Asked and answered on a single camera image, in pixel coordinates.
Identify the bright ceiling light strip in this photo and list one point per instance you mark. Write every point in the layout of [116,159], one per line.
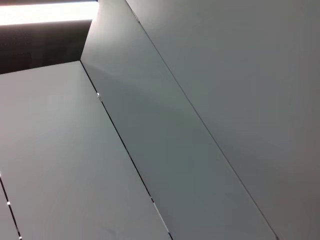
[45,12]

